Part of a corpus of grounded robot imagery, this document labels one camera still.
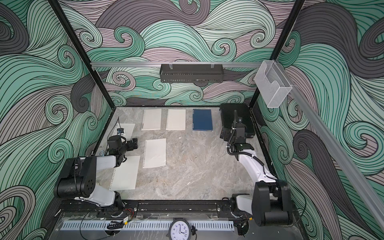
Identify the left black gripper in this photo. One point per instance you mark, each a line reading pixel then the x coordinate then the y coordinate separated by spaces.
pixel 129 143

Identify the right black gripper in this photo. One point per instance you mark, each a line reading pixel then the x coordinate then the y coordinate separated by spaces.
pixel 227 131

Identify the torn lined notebook page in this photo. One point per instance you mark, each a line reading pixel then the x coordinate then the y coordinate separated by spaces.
pixel 129 128

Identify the blue cover notebook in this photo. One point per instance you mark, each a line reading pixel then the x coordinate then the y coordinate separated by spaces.
pixel 202 120

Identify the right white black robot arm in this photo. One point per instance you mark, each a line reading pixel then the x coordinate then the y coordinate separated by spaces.
pixel 266 186

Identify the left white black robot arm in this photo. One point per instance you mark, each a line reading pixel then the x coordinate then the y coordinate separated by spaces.
pixel 77 179

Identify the black hard case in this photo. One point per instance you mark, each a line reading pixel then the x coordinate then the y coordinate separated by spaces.
pixel 227 117

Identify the round analog clock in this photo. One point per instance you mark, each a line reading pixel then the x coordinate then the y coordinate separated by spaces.
pixel 179 229

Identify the black wall-mounted tray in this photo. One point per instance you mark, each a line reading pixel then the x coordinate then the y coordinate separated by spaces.
pixel 194 73

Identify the clear acrylic wall holder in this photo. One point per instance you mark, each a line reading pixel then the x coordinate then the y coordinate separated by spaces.
pixel 273 83

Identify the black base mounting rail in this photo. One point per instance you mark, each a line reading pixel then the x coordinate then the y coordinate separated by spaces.
pixel 225 208

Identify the aluminium wall rail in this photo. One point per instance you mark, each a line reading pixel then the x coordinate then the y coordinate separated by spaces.
pixel 138 64

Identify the white slotted cable duct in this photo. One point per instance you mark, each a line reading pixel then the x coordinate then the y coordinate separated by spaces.
pixel 160 225

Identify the right side aluminium rail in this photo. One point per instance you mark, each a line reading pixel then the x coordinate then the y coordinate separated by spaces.
pixel 365 190

